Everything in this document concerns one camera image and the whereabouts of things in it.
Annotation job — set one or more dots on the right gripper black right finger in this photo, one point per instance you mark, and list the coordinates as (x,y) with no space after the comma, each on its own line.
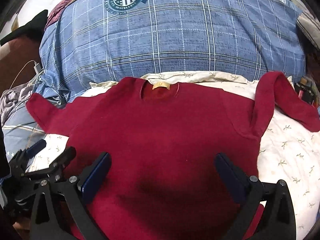
(266,209)

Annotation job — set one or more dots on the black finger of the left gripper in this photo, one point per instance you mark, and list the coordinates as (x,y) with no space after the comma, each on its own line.
(19,163)
(55,168)

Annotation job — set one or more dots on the cream leaf-print bed sheet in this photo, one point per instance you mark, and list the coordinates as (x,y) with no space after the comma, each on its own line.
(287,151)

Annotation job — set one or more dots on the grey-blue striped star quilt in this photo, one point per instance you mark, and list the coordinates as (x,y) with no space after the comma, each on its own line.
(20,131)

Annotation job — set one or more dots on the red knit sweater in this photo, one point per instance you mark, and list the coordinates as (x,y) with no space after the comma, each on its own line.
(162,183)

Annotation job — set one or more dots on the maroon patterned cloth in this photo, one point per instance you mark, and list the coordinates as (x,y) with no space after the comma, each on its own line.
(56,12)

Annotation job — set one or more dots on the grey crumpled cloth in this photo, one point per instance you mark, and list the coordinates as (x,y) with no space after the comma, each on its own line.
(12,97)

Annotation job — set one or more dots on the clutter of small items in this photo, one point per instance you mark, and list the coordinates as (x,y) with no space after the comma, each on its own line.
(307,91)

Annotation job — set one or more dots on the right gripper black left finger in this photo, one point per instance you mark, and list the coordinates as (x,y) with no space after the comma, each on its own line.
(59,205)

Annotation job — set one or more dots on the brown wooden headboard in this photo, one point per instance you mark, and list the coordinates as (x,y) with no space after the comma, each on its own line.
(17,61)

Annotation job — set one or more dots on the black garment on headboard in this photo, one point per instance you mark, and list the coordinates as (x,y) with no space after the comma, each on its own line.
(33,30)

